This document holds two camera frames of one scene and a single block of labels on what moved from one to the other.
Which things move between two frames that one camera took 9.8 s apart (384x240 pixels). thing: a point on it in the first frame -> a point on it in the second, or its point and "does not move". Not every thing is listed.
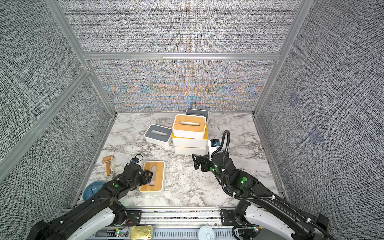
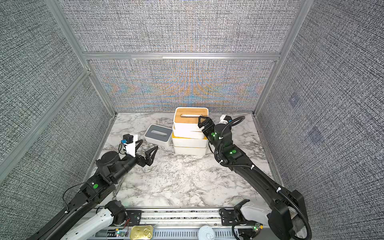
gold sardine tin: x=141 y=232 does not move
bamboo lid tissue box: x=157 y=185 -> x=186 y=118
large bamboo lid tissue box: x=190 y=150 does not move
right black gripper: x=207 y=162 -> x=208 y=125
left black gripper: x=143 y=173 -> x=148 y=160
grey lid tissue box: x=158 y=134 does not move
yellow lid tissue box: x=191 y=142 does not move
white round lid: x=206 y=232 does not move
